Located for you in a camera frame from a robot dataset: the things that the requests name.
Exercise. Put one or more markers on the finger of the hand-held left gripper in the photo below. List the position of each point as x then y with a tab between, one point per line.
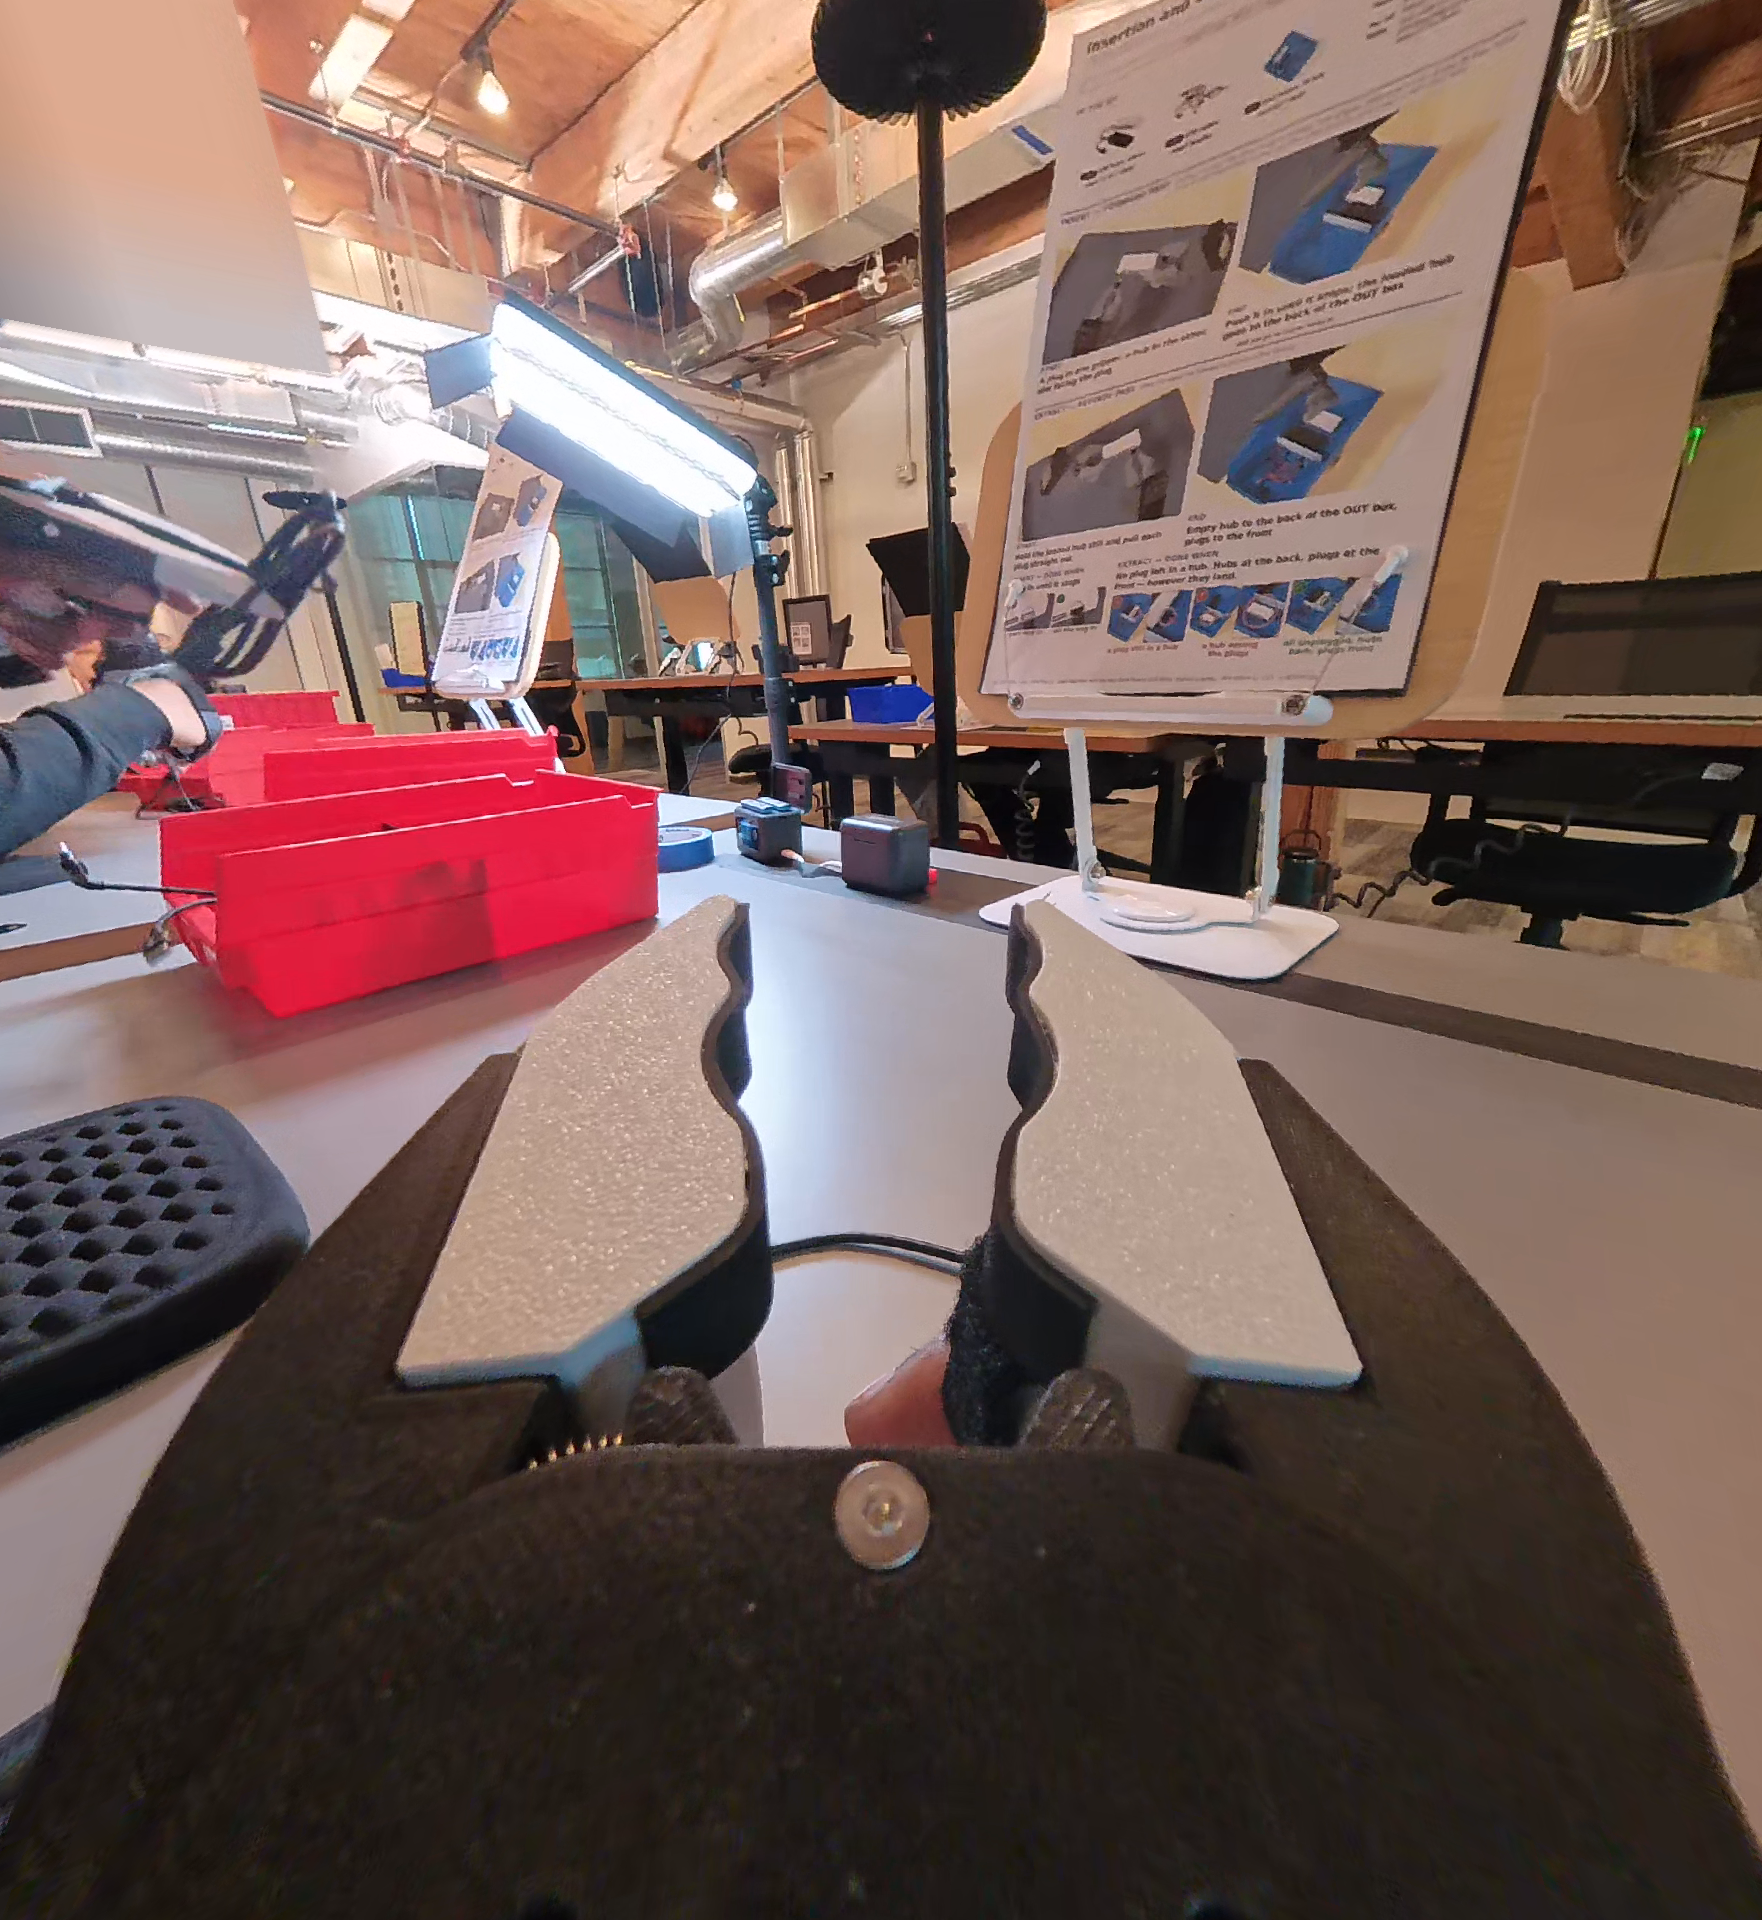
143	548

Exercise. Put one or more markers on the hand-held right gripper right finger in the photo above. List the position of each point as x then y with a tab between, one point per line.
1166	1186

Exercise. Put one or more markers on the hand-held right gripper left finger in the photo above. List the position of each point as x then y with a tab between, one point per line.
580	1173

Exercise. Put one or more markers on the red divided plastic bin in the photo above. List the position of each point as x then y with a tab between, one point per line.
400	900

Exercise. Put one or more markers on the person's left hand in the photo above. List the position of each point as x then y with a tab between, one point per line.
9	599

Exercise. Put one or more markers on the person's right hand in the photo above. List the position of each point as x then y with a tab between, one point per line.
893	1392

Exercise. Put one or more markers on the blue tape roll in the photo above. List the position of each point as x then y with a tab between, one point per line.
685	854

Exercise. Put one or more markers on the grey charger cube blue face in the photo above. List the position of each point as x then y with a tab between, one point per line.
766	832

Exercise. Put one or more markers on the small black screen gadget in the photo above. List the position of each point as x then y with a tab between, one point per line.
788	782

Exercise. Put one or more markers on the led light panel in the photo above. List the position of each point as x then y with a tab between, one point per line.
611	412

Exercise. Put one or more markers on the wooden top desk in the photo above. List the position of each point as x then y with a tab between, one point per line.
700	681

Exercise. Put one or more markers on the black honeycomb cushion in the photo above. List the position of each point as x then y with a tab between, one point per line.
71	1247

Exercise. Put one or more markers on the blue plastic bin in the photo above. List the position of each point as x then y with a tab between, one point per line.
883	704

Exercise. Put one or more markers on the grey light stand tripod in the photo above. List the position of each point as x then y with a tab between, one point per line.
769	644

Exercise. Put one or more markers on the black office chair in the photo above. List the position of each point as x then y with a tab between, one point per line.
1618	750

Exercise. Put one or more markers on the black square panel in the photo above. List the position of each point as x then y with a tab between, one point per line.
909	573

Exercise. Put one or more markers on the grey top table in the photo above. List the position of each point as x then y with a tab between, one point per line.
1644	720

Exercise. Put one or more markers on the black pole with round disc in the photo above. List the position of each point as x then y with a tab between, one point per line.
927	43

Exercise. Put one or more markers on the wall air vent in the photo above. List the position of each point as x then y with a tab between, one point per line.
27	425

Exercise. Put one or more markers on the silver air duct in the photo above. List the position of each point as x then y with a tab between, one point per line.
760	255

